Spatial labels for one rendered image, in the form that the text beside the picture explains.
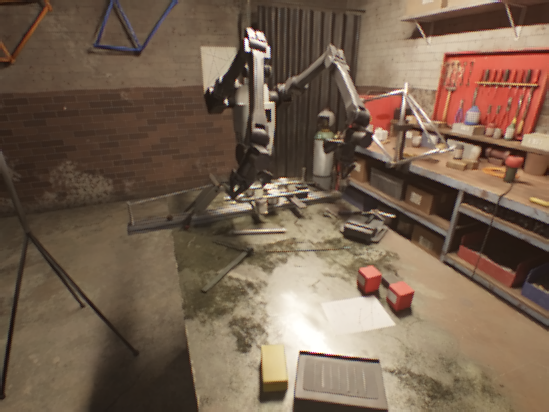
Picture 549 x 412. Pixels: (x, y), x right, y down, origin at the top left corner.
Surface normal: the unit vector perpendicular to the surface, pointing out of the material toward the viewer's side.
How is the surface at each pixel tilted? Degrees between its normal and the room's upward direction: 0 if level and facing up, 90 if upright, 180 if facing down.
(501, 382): 0
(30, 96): 90
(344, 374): 0
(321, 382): 0
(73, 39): 90
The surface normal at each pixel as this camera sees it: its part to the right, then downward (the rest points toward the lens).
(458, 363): 0.00, -0.91
